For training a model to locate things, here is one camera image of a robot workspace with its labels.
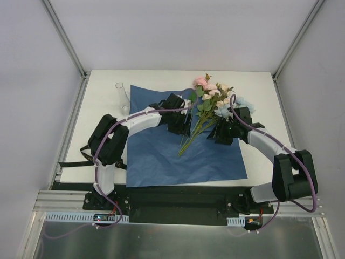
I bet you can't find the artificial flower bunch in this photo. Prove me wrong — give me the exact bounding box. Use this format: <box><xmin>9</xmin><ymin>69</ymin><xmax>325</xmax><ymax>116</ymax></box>
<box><xmin>177</xmin><ymin>73</ymin><xmax>256</xmax><ymax>157</ymax></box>

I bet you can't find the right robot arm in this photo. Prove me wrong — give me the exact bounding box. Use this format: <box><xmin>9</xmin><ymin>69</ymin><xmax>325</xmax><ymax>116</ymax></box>
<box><xmin>207</xmin><ymin>107</ymin><xmax>318</xmax><ymax>213</ymax></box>

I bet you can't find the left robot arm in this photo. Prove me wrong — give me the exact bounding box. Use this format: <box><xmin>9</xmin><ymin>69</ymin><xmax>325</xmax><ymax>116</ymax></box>
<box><xmin>88</xmin><ymin>93</ymin><xmax>195</xmax><ymax>210</ymax></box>

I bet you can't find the clear glass vase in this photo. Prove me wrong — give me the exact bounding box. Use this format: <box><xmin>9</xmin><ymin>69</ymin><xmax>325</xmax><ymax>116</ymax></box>
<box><xmin>115</xmin><ymin>82</ymin><xmax>130</xmax><ymax>115</ymax></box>

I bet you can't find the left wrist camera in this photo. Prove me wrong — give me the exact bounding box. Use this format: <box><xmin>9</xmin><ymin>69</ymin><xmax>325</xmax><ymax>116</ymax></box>
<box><xmin>180</xmin><ymin>99</ymin><xmax>193</xmax><ymax>115</ymax></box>

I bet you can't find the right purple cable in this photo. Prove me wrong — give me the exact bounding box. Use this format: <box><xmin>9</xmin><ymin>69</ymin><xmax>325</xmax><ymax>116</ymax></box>
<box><xmin>229</xmin><ymin>93</ymin><xmax>319</xmax><ymax>233</ymax></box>

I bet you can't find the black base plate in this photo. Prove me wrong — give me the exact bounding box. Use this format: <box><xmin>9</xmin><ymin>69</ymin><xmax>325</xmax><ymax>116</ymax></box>
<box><xmin>83</xmin><ymin>185</ymin><xmax>273</xmax><ymax>226</ymax></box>

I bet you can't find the right white cable duct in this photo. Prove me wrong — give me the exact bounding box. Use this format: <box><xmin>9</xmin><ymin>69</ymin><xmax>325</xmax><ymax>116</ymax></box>
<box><xmin>226</xmin><ymin>214</ymin><xmax>264</xmax><ymax>227</ymax></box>

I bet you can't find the white cable duct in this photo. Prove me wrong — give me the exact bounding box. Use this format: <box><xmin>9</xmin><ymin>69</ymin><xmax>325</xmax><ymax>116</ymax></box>
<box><xmin>226</xmin><ymin>214</ymin><xmax>264</xmax><ymax>227</ymax></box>
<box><xmin>45</xmin><ymin>212</ymin><xmax>129</xmax><ymax>224</ymax></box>

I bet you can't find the left aluminium frame post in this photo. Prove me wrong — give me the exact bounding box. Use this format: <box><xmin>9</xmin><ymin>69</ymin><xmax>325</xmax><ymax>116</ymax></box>
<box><xmin>40</xmin><ymin>0</ymin><xmax>90</xmax><ymax>80</ymax></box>

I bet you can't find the aluminium frame post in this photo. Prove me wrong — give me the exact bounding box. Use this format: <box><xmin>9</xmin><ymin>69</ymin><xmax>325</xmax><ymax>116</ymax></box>
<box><xmin>40</xmin><ymin>0</ymin><xmax>90</xmax><ymax>80</ymax></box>
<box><xmin>272</xmin><ymin>0</ymin><xmax>328</xmax><ymax>81</ymax></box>

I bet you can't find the left white cable duct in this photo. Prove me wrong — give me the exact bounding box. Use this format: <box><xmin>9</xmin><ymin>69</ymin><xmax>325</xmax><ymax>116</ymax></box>
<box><xmin>45</xmin><ymin>212</ymin><xmax>129</xmax><ymax>224</ymax></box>

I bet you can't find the right aluminium frame post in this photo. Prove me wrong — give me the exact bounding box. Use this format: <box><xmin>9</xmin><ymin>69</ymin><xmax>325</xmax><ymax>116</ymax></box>
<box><xmin>272</xmin><ymin>0</ymin><xmax>328</xmax><ymax>81</ymax></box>

